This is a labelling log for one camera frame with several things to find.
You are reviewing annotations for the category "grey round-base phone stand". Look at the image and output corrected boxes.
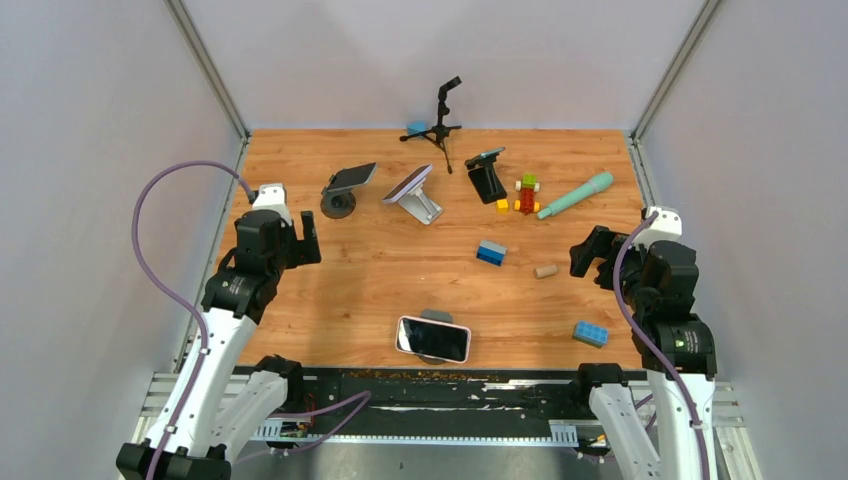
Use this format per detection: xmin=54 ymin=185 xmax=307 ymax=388
xmin=417 ymin=309 xmax=453 ymax=366

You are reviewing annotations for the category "pink case smartphone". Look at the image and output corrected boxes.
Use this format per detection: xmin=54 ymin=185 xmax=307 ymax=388
xmin=395 ymin=316 xmax=471 ymax=364

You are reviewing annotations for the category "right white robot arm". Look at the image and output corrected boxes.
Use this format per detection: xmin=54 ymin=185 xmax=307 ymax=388
xmin=570 ymin=226 xmax=718 ymax=479

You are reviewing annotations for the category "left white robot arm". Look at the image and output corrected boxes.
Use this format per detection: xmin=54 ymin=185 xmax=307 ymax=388
xmin=116 ymin=209 xmax=321 ymax=479

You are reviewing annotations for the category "dark round-base phone stand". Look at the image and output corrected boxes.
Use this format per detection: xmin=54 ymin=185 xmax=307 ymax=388
xmin=320 ymin=190 xmax=356 ymax=219

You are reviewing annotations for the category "grey phone on round stand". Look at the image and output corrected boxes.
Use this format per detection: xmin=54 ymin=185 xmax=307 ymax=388
xmin=327 ymin=162 xmax=377 ymax=194

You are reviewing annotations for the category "lavender phone on white stand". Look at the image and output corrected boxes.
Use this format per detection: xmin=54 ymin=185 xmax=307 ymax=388
xmin=381 ymin=164 xmax=433 ymax=204

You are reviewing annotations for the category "white folding phone stand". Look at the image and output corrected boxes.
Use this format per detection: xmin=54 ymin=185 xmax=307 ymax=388
xmin=398 ymin=188 xmax=443 ymax=225

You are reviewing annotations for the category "black phone stand rear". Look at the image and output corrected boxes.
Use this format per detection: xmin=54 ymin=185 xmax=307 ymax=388
xmin=466 ymin=163 xmax=508 ymax=204

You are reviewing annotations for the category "blue phone on black stand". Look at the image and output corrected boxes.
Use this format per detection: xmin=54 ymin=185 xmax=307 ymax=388
xmin=464 ymin=147 xmax=505 ymax=170

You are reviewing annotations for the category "teal cylinder toy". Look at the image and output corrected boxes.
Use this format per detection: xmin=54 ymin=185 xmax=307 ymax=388
xmin=536 ymin=172 xmax=614 ymax=220

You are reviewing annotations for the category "wooden cylinder peg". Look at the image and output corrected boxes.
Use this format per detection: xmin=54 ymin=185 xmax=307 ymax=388
xmin=533 ymin=264 xmax=559 ymax=279

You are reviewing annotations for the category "light blue duplo brick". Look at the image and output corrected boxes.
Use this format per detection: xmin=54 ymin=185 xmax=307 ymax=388
xmin=572 ymin=321 xmax=609 ymax=348

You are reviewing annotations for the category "red green toy brick car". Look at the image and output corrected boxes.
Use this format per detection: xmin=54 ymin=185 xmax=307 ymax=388
xmin=513 ymin=173 xmax=540 ymax=215

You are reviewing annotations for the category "blue grey duplo brick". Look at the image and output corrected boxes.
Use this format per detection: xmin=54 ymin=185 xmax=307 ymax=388
xmin=475 ymin=240 xmax=508 ymax=267

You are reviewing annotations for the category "teal small block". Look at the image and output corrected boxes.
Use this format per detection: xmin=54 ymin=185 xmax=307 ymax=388
xmin=406 ymin=121 xmax=429 ymax=135

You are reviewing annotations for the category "black mini tripod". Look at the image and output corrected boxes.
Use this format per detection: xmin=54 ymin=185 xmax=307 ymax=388
xmin=399 ymin=76 xmax=462 ymax=174

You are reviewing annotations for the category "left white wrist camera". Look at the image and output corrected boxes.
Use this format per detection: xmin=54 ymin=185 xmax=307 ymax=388
xmin=252 ymin=183 xmax=293 ymax=226

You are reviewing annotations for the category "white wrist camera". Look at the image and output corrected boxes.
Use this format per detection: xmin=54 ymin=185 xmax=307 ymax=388
xmin=252 ymin=183 xmax=293 ymax=226
xmin=634 ymin=206 xmax=682 ymax=248

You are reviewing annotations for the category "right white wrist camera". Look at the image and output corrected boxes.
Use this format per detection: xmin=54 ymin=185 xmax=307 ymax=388
xmin=634 ymin=206 xmax=682 ymax=248

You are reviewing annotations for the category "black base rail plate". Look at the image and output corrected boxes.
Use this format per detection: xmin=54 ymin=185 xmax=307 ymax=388
xmin=277 ymin=367 xmax=602 ymax=438

